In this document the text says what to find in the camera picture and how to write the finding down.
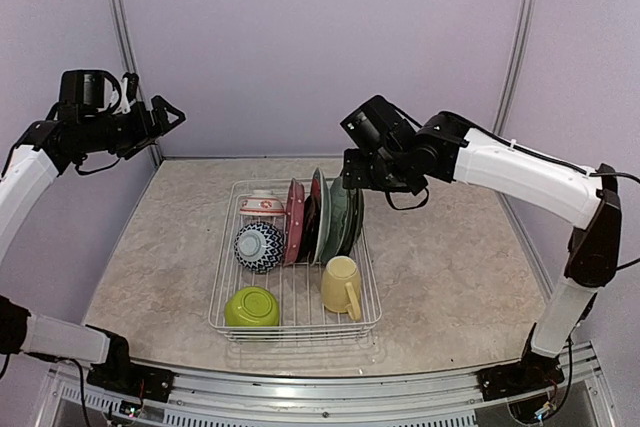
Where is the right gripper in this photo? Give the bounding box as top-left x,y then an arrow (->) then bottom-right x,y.
342,147 -> 413,192

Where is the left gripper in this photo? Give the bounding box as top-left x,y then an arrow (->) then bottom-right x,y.
80,94 -> 185,159

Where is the black rimmed dark plate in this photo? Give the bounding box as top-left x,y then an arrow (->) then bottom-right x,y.
339,189 -> 364,255

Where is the teal wave pattern plate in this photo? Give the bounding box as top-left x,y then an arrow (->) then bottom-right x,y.
320,176 -> 349,264

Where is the red floral plate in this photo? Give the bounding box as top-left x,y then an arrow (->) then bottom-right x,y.
297,167 -> 324,262

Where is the pink dotted plate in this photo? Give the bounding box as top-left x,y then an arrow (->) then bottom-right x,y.
284,178 -> 305,265

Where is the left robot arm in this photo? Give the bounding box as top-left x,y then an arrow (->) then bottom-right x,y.
1,95 -> 186,392

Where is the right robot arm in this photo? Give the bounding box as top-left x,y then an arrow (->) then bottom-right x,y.
341,98 -> 622,391

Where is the yellow mug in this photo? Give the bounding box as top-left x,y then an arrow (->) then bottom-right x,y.
321,256 -> 362,322

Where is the red white patterned bowl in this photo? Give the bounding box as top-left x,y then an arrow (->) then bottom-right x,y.
238,189 -> 285,217

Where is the blue white zigzag bowl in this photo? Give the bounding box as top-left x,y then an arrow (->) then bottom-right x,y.
233,222 -> 285,274

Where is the green bowl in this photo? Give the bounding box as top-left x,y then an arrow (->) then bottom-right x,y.
224,286 -> 280,327

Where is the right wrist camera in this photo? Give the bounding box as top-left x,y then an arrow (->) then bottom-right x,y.
340,95 -> 416,155

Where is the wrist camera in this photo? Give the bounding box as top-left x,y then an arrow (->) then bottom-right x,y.
58,70 -> 139,115
340,95 -> 416,155

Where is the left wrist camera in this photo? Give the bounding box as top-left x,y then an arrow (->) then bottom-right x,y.
58,70 -> 139,115

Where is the white wire dish rack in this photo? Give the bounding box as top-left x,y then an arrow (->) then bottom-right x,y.
208,179 -> 382,342

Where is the left aluminium corner post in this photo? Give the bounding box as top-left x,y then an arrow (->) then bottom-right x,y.
98,0 -> 164,168

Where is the aluminium corner post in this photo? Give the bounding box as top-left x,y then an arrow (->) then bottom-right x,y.
492,0 -> 536,135
98,0 -> 164,168

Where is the aluminium front rail frame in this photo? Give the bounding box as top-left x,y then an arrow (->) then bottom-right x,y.
31,343 -> 620,426

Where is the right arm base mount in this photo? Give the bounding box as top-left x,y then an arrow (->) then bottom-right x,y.
476,362 -> 565,402

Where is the right aluminium corner post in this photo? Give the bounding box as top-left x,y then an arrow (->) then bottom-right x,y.
492,0 -> 536,135

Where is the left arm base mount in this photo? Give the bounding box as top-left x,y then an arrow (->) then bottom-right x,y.
87,363 -> 175,403

